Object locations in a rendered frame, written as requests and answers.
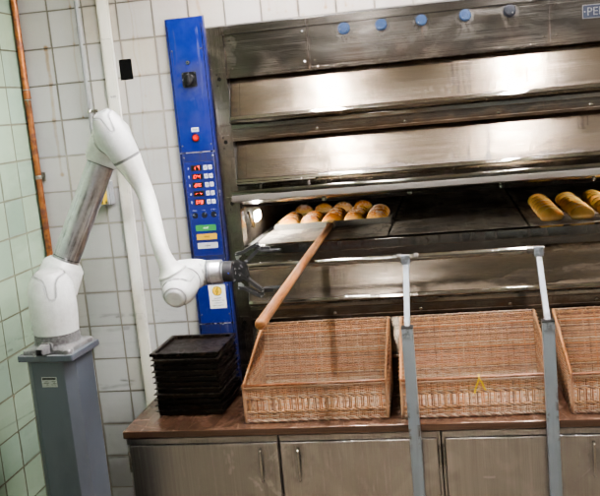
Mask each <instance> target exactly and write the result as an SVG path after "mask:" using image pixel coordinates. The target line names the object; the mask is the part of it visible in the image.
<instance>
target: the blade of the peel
mask: <svg viewBox="0 0 600 496"><path fill-rule="evenodd" d="M392 215H393V212H390V213H389V216H388V217H373V218H359V219H346V220H336V221H335V226H348V225H361V224H375V223H389V222H391V218H392ZM325 226H326V221H319V222H305V223H291V224H279V223H278V224H276V225H275V226H274V231H278V230H291V229H306V228H320V227H325Z"/></svg>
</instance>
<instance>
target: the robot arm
mask: <svg viewBox="0 0 600 496"><path fill-rule="evenodd" d="M86 159H87V163H86V166H85V169H84V171H83V174H82V177H81V179H80V182H79V185H78V188H77V190H76V193H75V196H74V198H73V201H72V204H71V207H70V209H69V212H68V214H67V217H66V219H65V222H64V225H63V227H62V230H61V233H60V236H59V238H58V241H57V244H56V246H55V249H54V252H53V255H50V256H48V257H46V258H44V259H43V261H42V263H41V265H40V267H39V270H38V271H37V272H36V273H35V274H34V275H33V276H32V277H31V279H30V282H29V285H28V304H29V311H30V321H31V326H32V329H33V335H34V345H33V346H31V347H29V348H27V349H25V350H24V351H23V353H24V355H36V356H42V355H46V354H71V353H73V352H74V351H75V350H76V349H78V348H80V347H81V346H83V345H85V344H86V343H88V342H90V341H93V338H92V336H81V333H80V328H79V312H78V303H77V297H76V295H77V294H78V291H79V287H80V284H81V281H82V277H83V274H84V272H83V269H82V266H81V265H80V261H81V258H82V256H83V253H84V250H85V248H86V245H87V242H88V239H89V237H90V232H91V230H92V227H93V224H94V221H95V219H96V216H97V213H98V211H99V208H100V205H101V202H102V200H103V197H104V194H105V192H106V189H107V186H108V183H109V181H110V178H111V175H112V173H113V170H114V169H118V170H119V172H120V173H121V174H122V175H123V176H124V178H125V179H126V180H127V181H128V183H129V184H130V185H131V187H132V188H133V190H134V191H135V193H136V195H137V197H138V199H139V202H140V205H141V208H142V212H143V215H144V219H145V223H146V226H147V230H148V234H149V238H150V244H151V247H152V251H153V254H154V256H155V258H156V261H157V263H158V266H159V269H160V275H159V281H160V285H161V291H162V297H163V299H164V301H165V302H166V304H168V305H169V306H171V307H175V308H179V307H182V306H184V305H186V304H188V303H190V302H191V301H192V300H193V299H194V297H195V296H196V294H197V292H198V290H199V288H201V287H203V286H204V285H207V284H221V283H224V282H225V281H238V287H237V289H238V290H245V291H247V292H249V293H252V294H254V295H256V296H259V297H261V298H263V297H264V295H265V292H274V290H275V289H280V287H281V285H270V286H265V287H262V286H261V285H259V284H258V283H257V282H255V281H254V280H252V279H251V278H250V277H249V266H248V264H247V263H248V262H249V261H250V260H251V259H252V258H253V257H254V256H255V255H256V254H257V253H258V252H259V251H260V250H261V253H263V252H279V251H280V250H281V249H280V248H271V249H270V246H261V245H260V242H259V241H257V242H256V243H254V244H252V245H250V246H249V247H247V248H245V249H244V250H242V251H238V252H235V253H234V256H235V257H236V260H235V261H222V260H201V259H185V260H179V261H176V260H175V259H174V257H173V256H172V254H171V252H170V250H169V248H168V245H167V241H166V237H165V233H164V229H163V224H162V220H161V215H160V211H159V207H158V203H157V199H156V196H155V194H154V191H153V188H152V185H151V183H150V179H149V176H148V174H147V171H146V168H145V166H144V163H143V160H142V157H141V154H140V152H139V149H138V147H137V145H136V142H135V140H134V138H133V135H132V133H131V130H130V127H129V126H128V124H127V123H126V122H125V121H123V119H122V118H121V117H120V116H119V115H118V114H117V113H116V112H115V111H113V110H112V109H103V110H101V111H99V112H97V113H96V115H95V116H94V117H93V119H92V131H91V134H90V139H89V143H88V146H87V150H86ZM256 246H257V249H256V250H255V251H254V252H253V253H252V254H251V255H250V256H249V257H248V258H247V259H246V260H245V261H244V262H243V261H242V260H240V259H239V258H240V257H241V255H242V254H244V253H246V252H248V251H249V250H251V249H253V248H254V247H256ZM243 280H245V281H246V282H248V283H249V284H251V285H252V286H253V287H255V288H256V289H257V290H255V289H253V288H251V287H248V286H246V285H244V284H243V283H242V281H243ZM258 290H259V291H258Z"/></svg>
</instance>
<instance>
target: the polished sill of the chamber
mask: <svg viewBox="0 0 600 496"><path fill-rule="evenodd" d="M585 234H600V221H597V222H583V223H567V224H552V225H537V226H523V227H508V228H492V229H477V230H462V231H448V232H433V233H417V234H402V235H388V236H373V237H358V238H343V239H328V240H324V241H323V243H322V244H321V246H320V247H319V249H318V250H317V252H322V251H337V250H352V249H368V248H384V247H399V246H414V245H430V244H446V243H461V242H476V241H492V240H508V239H523V238H538V237H554V236H570V235H585ZM314 241H315V240H313V241H298V242H283V243H269V244H260V245H261V246H270V249H271V248H280V249H281V250H280V251H279V252H263V253H261V250H260V251H259V252H258V253H257V254H256V255H255V256H260V255H275V254H290V253H306V252H307V251H308V249H309V248H310V247H311V245H312V244H313V243H314ZM256 249H257V246H256V247H254V248H253V249H251V250H249V251H248V252H246V253H245V256H250V255H251V254H252V253H253V252H254V251H255V250H256Z"/></svg>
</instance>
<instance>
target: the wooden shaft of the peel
mask: <svg viewBox="0 0 600 496"><path fill-rule="evenodd" d="M331 229H332V224H331V223H328V224H327V225H326V226H325V228H324V229H323V230H322V232H321V233H320V235H319V236H318V237H317V239H316V240H315V241H314V243H313V244H312V245H311V247H310V248H309V249H308V251H307V252H306V254H305V255H304V256H303V258H302V259H301V260H300V262H299V263H298V264H297V266H296V267H295V268H294V270H293V271H292V273H291V274H290V275H289V277H288V278H287V279H286V281H285V282H284V283H283V285H282V286H281V287H280V289H279V290H278V292H277V293H276V294H275V296H274V297H273V298H272V300H271V301H270V303H269V304H268V305H267V307H266V308H265V310H264V311H263V312H262V314H261V315H260V316H259V318H258V319H257V320H256V322H255V327H256V328H257V329H258V330H262V329H264V328H265V326H266V325H267V323H268V322H269V321H270V319H271V317H272V316H273V314H274V313H275V311H276V310H277V308H278V307H279V305H280V304H281V302H282V301H283V299H284V298H285V296H286V295H287V293H288V292H289V291H290V289H291V288H292V286H293V285H294V283H295V282H296V281H297V280H298V278H299V277H300V275H301V274H302V272H303V271H304V269H305V268H306V266H307V265H308V264H309V262H310V261H311V259H312V258H313V256H314V255H315V253H316V252H317V250H318V249H319V247H320V246H321V244H322V243H323V241H324V240H325V238H326V237H327V236H328V234H329V233H330V231H331Z"/></svg>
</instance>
